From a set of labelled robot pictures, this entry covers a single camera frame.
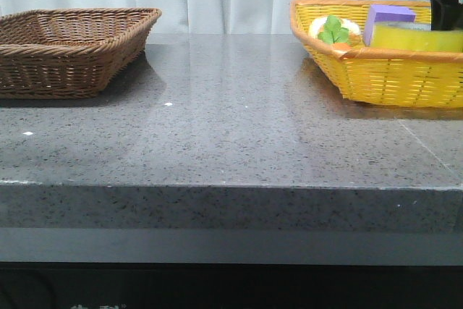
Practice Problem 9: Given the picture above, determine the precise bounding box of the orange carrot toy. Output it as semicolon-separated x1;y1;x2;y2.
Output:
331;42;353;52

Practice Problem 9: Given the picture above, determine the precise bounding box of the green leaf toy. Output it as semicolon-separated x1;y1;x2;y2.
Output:
317;15;349;44

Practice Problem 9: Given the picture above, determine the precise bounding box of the yellow tape roll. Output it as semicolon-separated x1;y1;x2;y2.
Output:
369;21;462;53

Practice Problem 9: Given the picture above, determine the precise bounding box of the white ring toy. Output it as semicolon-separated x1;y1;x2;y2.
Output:
307;16;362;45

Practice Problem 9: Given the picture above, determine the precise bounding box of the purple foam block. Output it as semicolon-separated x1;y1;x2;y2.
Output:
363;4;416;46

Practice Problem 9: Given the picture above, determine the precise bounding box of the yellow woven basket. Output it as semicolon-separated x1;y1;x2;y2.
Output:
290;0;462;109

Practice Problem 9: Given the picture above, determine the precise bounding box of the brown wicker basket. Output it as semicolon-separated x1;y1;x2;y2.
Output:
1;7;162;99

